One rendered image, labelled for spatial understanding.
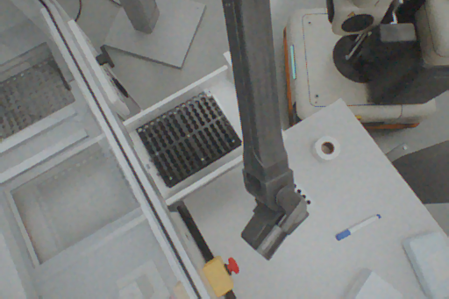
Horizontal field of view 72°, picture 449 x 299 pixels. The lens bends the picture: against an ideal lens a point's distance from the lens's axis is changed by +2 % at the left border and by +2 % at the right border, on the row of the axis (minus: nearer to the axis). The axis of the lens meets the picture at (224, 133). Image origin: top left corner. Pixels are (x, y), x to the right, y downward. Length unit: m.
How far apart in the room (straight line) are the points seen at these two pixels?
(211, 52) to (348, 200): 1.27
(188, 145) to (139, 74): 1.16
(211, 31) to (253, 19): 1.58
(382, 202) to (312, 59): 0.86
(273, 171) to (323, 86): 1.12
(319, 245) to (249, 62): 0.64
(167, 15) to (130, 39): 0.27
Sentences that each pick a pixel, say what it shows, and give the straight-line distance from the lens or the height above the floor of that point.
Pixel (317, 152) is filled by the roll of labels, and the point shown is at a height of 0.80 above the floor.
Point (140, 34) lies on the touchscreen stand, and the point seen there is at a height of 0.04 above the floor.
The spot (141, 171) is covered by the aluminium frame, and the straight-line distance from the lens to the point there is 0.72.
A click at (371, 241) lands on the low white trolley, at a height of 0.76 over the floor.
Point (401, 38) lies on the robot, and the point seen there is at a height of 0.75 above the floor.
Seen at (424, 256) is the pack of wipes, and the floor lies 0.80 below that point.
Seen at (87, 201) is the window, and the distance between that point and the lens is 0.41.
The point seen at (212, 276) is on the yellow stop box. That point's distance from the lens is 0.77.
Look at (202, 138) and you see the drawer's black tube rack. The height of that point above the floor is 0.87.
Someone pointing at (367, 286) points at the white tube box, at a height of 0.81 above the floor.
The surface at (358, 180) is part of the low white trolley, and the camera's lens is 0.99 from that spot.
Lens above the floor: 1.67
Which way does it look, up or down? 75 degrees down
